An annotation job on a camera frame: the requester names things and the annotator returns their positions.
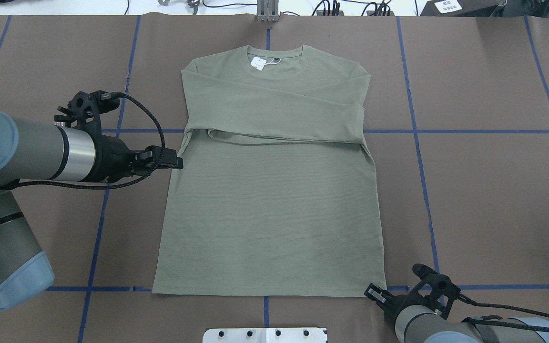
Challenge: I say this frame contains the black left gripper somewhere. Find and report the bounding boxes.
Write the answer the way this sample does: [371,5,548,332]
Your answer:
[94,135,184,184]

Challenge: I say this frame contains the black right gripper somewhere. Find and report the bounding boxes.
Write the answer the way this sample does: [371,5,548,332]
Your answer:
[364,283,418,321]

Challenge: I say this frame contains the olive green long-sleeve shirt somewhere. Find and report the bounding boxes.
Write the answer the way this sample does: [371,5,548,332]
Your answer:
[152,45,387,297]

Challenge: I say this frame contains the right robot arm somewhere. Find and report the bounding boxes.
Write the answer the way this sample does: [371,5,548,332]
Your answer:
[365,275,549,343]

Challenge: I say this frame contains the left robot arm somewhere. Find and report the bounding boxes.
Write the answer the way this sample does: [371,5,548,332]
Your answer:
[0,111,183,311]

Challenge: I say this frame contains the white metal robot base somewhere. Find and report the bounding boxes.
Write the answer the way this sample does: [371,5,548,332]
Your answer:
[202,326,328,343]

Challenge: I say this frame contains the white paper size tag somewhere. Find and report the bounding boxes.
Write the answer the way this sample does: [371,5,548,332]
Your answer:
[250,56,268,71]

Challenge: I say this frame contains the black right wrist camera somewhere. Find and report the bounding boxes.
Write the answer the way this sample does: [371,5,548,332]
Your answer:
[409,263,460,320]

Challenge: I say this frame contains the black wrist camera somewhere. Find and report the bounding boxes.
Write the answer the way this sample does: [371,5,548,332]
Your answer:
[54,91,120,138]
[409,263,460,320]

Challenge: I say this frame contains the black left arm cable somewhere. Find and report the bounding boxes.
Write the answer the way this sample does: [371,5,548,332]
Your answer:
[0,93,166,191]

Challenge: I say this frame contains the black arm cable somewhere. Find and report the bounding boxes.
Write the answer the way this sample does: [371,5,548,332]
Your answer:
[0,93,166,191]
[458,293,549,334]

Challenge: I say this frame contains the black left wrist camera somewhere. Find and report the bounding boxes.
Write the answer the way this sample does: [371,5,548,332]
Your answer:
[54,91,120,138]

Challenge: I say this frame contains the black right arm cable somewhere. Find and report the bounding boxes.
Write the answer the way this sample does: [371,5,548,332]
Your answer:
[458,293,549,334]

